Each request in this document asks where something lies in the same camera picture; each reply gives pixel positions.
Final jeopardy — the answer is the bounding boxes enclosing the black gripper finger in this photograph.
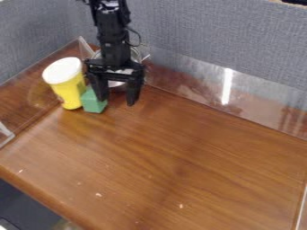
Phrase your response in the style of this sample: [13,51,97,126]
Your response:
[86,73,109,102]
[125,79,142,106]

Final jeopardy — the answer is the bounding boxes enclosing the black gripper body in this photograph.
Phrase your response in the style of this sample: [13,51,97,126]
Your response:
[84,59,145,83]

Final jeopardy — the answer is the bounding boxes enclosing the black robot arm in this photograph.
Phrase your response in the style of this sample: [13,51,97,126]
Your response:
[80,0,145,106]

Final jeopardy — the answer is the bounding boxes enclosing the green block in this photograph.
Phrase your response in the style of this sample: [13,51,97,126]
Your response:
[80,87,108,113]

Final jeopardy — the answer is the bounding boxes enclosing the yellow play-doh can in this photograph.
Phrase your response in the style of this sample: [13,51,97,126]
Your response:
[41,57,86,110]

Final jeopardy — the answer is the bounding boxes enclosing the silver metal pot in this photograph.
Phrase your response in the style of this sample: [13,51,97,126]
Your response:
[89,44,152,89]

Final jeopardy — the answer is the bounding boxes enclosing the clear acrylic barrier panel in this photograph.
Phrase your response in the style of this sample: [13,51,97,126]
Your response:
[0,38,307,148]

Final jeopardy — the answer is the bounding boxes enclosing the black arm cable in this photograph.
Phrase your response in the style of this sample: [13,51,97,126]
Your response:
[124,26,142,49]

